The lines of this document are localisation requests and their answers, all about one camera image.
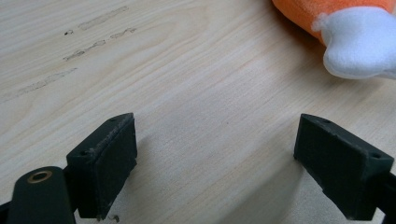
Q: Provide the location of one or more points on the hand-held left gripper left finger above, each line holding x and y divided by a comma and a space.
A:
102, 168

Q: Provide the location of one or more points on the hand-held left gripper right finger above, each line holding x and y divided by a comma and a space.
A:
339, 161

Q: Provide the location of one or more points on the orange and white plush toy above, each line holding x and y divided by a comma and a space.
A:
348, 34

